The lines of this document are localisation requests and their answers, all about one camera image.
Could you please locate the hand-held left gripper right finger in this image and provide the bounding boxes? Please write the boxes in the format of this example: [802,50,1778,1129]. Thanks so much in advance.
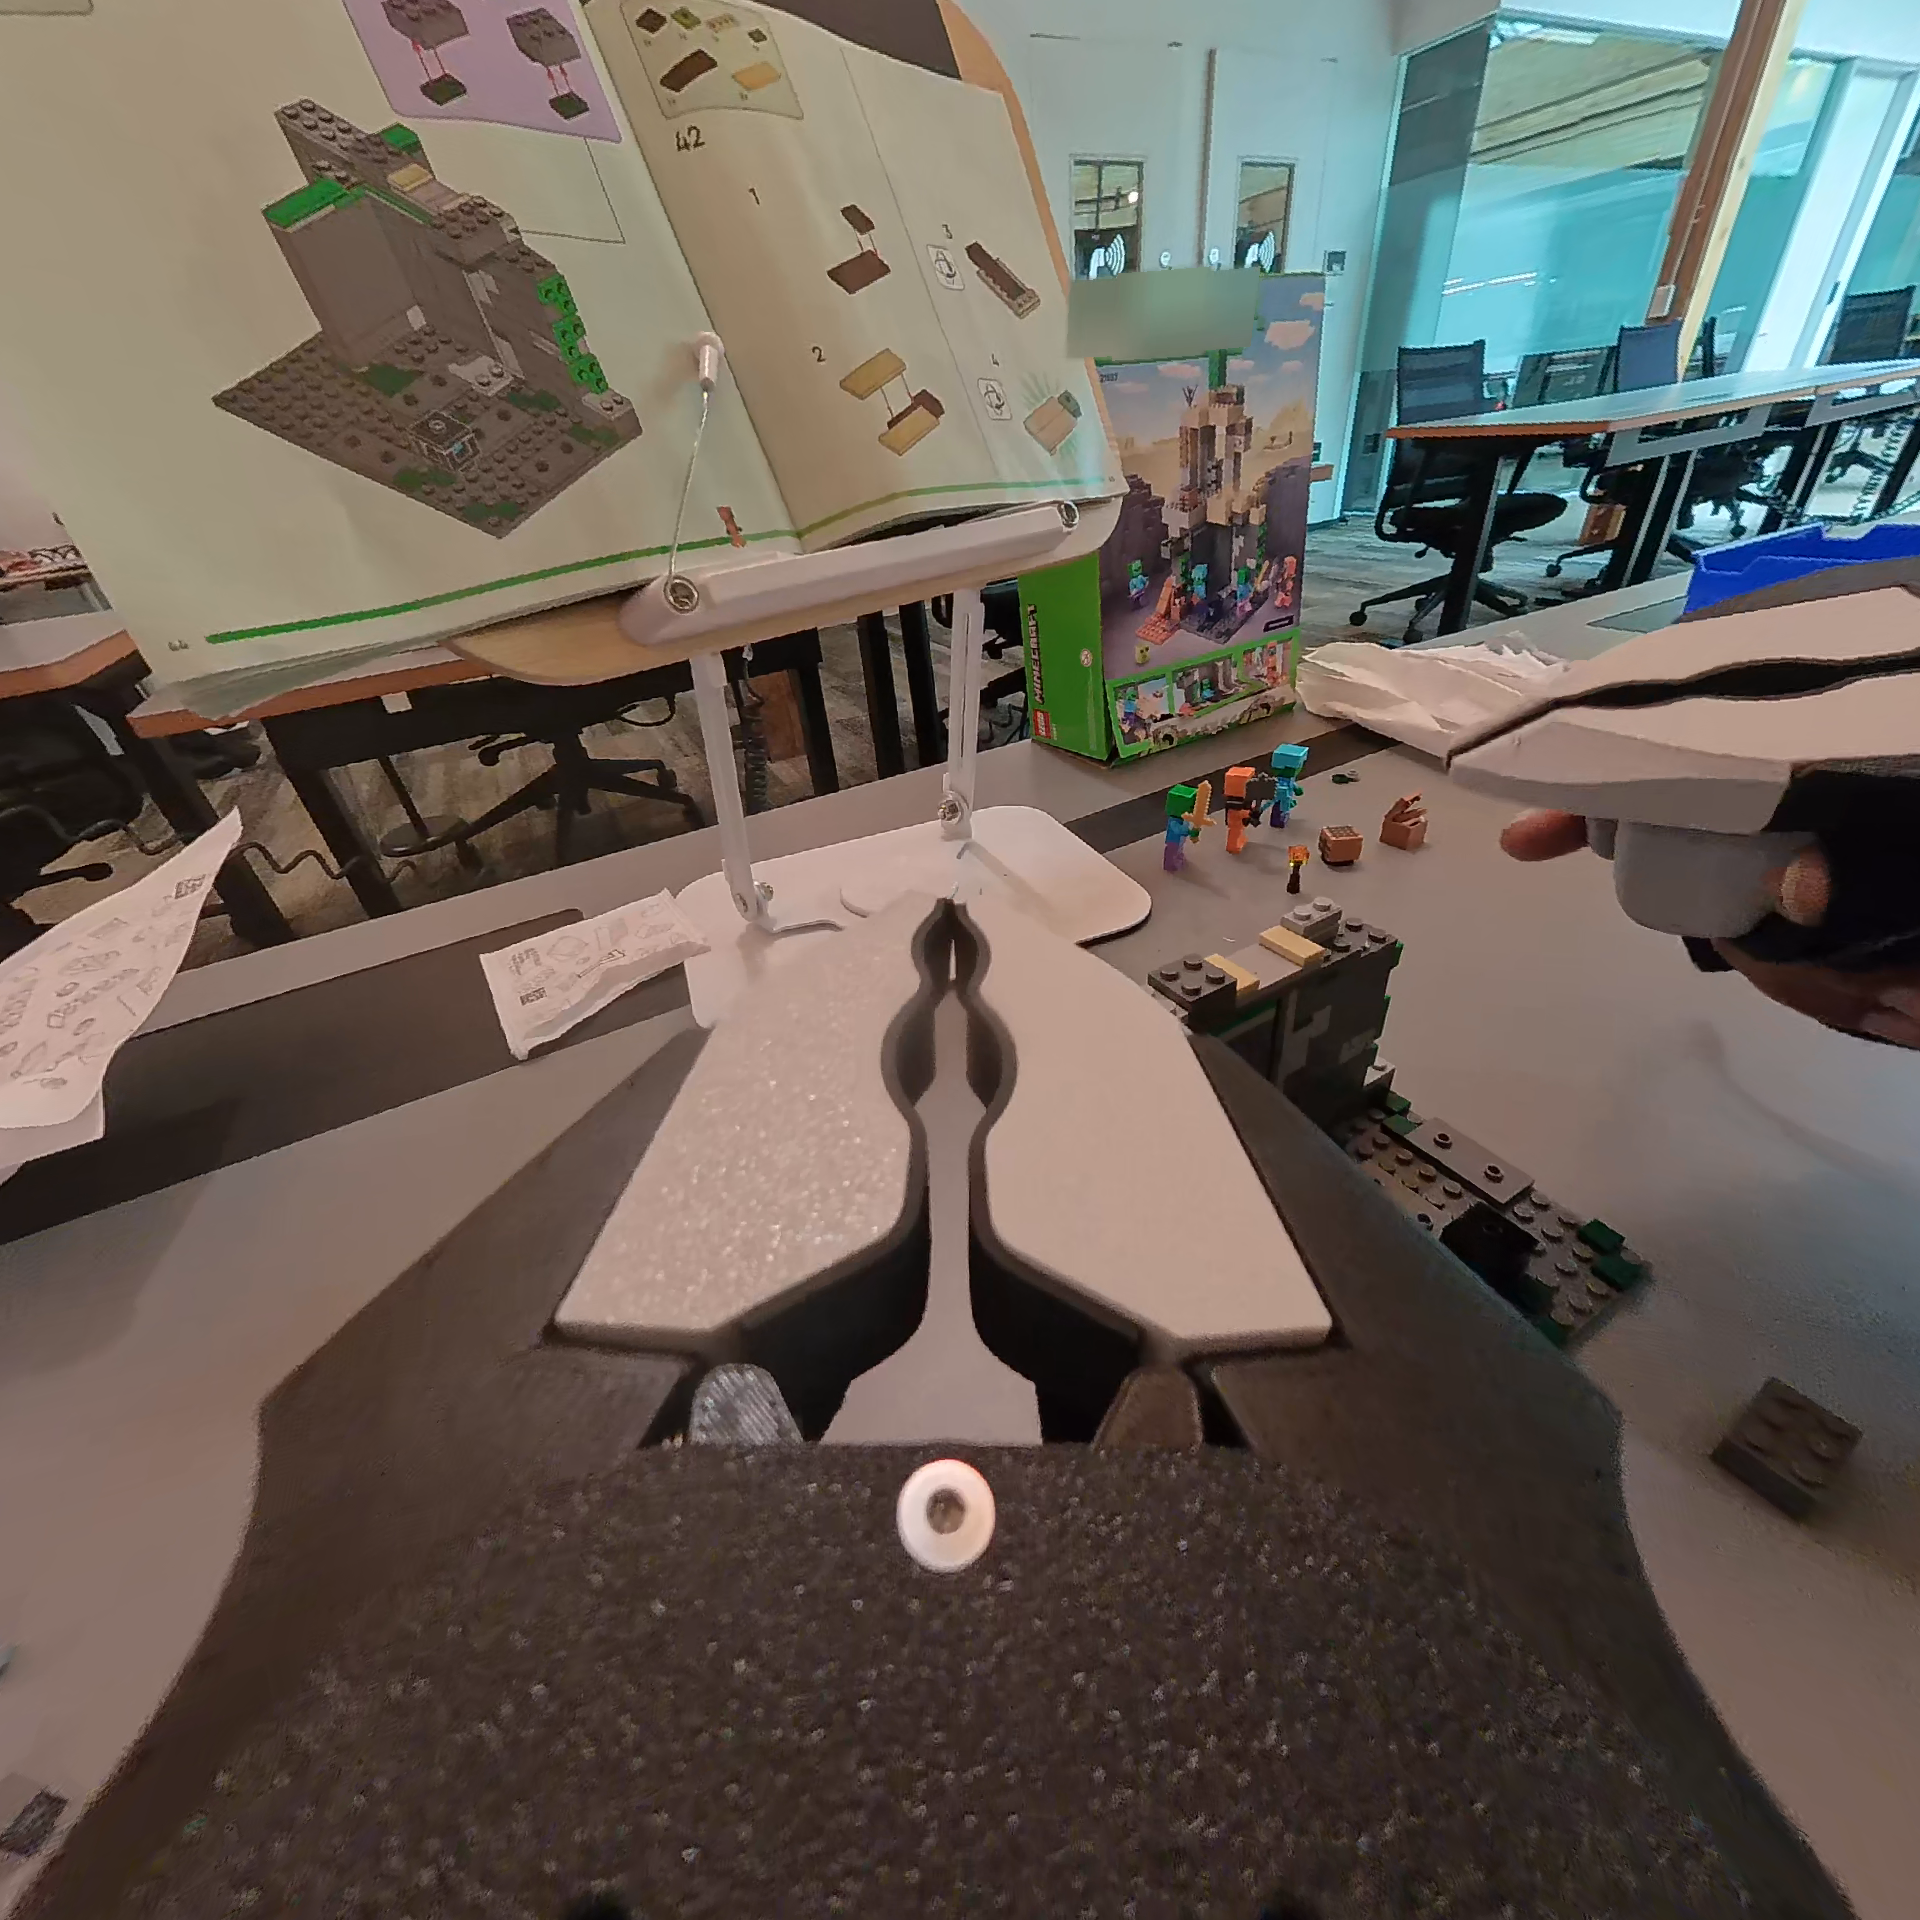
[958,898,1337,1445]

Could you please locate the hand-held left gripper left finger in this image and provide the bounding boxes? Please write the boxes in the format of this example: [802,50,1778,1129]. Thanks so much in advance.
[552,898,963,1443]

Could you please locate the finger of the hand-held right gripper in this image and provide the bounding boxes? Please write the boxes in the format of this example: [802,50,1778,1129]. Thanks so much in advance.
[1443,652,1920,837]
[1476,588,1920,740]

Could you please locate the dark grey toy brick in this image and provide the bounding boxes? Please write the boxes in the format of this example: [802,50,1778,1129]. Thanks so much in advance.
[1708,1378,1865,1516]

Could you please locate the grey desk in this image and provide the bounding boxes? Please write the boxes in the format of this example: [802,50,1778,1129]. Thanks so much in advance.
[0,577,1920,1920]

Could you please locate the blue plastic bin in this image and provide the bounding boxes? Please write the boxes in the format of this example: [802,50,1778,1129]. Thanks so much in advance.
[1685,520,1920,619]

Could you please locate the grey toy brick build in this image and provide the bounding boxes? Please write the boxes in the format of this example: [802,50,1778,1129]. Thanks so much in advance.
[1146,898,1651,1346]

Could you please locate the long wooden office table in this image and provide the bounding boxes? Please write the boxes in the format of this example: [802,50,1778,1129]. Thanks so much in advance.
[1379,356,1920,601]

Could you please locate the crumpled white plastic bags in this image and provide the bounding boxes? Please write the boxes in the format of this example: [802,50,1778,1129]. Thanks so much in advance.
[1297,636,1577,756]

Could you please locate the black office chair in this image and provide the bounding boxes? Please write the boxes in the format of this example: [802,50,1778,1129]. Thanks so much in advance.
[1350,342,1572,638]
[1822,286,1920,372]
[1552,319,1711,579]
[0,695,297,958]
[381,696,708,906]

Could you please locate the white book stand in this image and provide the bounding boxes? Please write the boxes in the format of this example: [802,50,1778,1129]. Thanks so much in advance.
[442,0,1155,1036]

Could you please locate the green toy brick set box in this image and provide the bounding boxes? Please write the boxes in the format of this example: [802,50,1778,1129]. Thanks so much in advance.
[1020,275,1331,767]

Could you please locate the wooden table with black legs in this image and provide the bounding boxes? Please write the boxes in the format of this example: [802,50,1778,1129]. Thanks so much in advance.
[0,607,932,963]

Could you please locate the brick building instruction booklet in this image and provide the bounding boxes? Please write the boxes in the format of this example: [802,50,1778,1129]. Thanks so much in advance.
[0,0,1131,723]

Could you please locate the framed wall sign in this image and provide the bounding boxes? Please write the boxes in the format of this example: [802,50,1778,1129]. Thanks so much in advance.
[1070,153,1146,286]
[1234,153,1297,278]

